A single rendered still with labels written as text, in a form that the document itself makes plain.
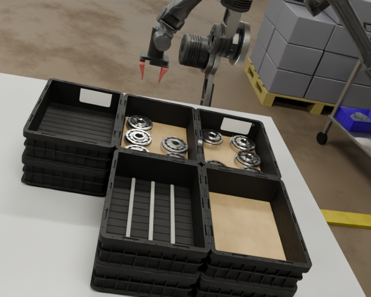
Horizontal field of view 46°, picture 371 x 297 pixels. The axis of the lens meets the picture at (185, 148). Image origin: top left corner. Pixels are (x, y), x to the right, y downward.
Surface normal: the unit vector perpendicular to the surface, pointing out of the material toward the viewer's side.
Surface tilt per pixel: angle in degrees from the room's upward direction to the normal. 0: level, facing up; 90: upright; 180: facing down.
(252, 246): 0
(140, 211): 0
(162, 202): 0
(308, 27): 90
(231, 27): 90
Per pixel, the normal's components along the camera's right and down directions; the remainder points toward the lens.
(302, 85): 0.12, 0.58
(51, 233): 0.25, -0.80
